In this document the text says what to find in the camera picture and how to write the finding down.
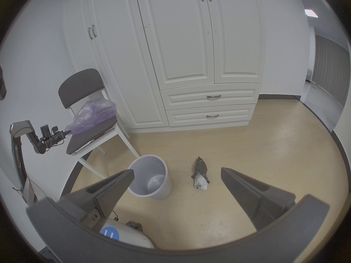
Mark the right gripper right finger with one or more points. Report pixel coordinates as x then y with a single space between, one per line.
246 196

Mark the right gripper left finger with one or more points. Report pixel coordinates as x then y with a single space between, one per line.
109 193

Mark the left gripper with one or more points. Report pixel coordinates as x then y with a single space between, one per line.
54 139

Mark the purple plastic bag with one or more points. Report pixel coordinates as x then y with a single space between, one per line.
93 114

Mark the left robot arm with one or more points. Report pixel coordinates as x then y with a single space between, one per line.
17 157

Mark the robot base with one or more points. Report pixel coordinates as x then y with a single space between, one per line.
129 237

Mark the white trash bin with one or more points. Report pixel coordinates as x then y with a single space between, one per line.
161 186

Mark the white printed wrapper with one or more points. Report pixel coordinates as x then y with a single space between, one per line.
200 184

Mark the grey padded white chair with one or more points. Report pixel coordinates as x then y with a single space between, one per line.
81 85

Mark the grey curtain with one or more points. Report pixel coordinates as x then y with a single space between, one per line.
329 67

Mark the white wardrobe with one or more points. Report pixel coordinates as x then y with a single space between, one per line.
181 42

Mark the ceiling light panel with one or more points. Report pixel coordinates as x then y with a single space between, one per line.
311 13

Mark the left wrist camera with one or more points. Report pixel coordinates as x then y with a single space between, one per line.
55 129

